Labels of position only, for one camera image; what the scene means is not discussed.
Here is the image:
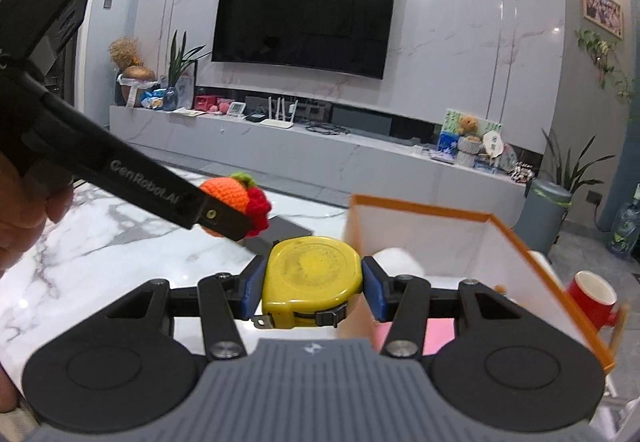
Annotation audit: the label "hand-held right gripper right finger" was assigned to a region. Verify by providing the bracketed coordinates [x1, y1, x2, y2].
[361, 256, 521, 360]

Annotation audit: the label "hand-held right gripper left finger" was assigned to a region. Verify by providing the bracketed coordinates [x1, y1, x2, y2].
[105, 257, 267, 362]

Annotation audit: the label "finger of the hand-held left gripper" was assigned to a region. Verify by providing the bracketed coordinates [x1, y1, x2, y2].
[185, 192, 254, 241]

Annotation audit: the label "crocheted orange fruit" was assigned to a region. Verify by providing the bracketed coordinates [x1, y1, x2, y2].
[199, 173, 273, 241]

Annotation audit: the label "white cylindrical case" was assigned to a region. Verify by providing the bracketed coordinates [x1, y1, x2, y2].
[372, 246, 431, 279]

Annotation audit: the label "yellow tape measure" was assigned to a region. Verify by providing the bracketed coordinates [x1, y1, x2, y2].
[252, 236, 366, 329]

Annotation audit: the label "pink box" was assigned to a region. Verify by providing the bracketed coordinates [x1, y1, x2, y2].
[372, 319, 457, 359]

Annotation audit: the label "orange box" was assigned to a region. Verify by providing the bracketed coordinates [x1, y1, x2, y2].
[347, 194, 617, 375]

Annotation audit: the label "person's left hand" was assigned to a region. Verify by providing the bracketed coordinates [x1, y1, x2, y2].
[0, 156, 77, 273]

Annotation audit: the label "dark grey box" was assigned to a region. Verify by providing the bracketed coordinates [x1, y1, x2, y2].
[267, 214, 351, 243]

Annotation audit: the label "vase with dried flowers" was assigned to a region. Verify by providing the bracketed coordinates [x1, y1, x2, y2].
[109, 36, 157, 108]

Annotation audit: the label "green plant in blue vase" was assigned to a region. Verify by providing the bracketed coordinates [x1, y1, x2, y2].
[159, 30, 212, 113]

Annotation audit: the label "grey marble tv cabinet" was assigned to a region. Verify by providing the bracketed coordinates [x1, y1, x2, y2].
[109, 104, 543, 229]

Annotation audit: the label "white router with antennas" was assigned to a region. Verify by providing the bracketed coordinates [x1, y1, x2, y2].
[262, 96, 301, 131]

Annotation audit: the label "pink toys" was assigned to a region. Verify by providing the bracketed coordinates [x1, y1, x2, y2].
[195, 94, 232, 115]

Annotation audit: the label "blue tissue pack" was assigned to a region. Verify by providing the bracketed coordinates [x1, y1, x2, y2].
[437, 132, 460, 159]

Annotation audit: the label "white woven basket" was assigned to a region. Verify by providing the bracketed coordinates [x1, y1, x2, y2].
[457, 136, 484, 167]

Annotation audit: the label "grey trash bin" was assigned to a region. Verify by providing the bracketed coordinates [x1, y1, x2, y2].
[515, 178, 574, 257]

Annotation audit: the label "round paper fan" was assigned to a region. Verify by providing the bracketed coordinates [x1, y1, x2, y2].
[481, 131, 506, 159]

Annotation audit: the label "green printed card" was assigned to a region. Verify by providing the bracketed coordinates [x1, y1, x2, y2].
[442, 109, 504, 139]

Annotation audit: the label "red mug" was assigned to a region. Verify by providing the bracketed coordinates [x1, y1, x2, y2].
[567, 270, 619, 331]

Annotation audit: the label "black curved television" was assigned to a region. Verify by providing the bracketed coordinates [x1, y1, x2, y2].
[211, 0, 399, 80]

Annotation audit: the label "potted green plant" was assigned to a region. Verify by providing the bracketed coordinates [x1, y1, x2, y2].
[542, 129, 617, 203]

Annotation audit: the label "large water bottle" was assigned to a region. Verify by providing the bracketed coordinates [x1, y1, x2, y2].
[607, 184, 640, 255]

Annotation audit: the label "person's beige shorts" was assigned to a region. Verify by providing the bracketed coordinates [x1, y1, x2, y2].
[0, 362, 32, 442]

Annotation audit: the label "hanging vine plant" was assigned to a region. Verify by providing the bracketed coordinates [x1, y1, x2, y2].
[575, 29, 637, 103]

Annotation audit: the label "black cable coil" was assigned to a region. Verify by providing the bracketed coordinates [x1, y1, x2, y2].
[305, 122, 349, 137]

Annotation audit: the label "wooden post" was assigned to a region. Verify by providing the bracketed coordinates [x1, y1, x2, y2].
[607, 304, 631, 364]

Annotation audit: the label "framed wall picture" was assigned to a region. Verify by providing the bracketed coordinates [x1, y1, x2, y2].
[580, 0, 626, 40]

